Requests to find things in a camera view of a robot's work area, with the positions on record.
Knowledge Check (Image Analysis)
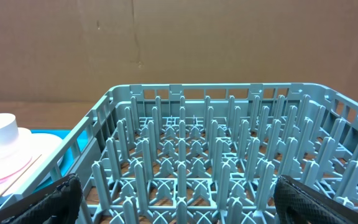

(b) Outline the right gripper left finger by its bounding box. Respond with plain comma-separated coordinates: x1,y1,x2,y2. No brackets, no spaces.
0,174,83,224

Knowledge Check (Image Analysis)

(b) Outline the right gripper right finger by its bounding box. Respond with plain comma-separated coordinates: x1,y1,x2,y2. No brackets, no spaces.
273,175,358,224

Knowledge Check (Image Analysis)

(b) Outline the teal plastic serving tray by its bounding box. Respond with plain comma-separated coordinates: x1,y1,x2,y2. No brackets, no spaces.
0,129,87,207

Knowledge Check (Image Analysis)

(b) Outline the large pink plate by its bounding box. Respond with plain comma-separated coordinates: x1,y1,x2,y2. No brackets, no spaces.
0,133,62,204

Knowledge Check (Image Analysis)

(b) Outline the small pink plate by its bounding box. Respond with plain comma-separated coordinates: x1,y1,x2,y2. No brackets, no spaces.
0,128,34,183

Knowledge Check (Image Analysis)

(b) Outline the grey plastic dish rack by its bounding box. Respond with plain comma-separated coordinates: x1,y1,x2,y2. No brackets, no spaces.
0,83,358,223

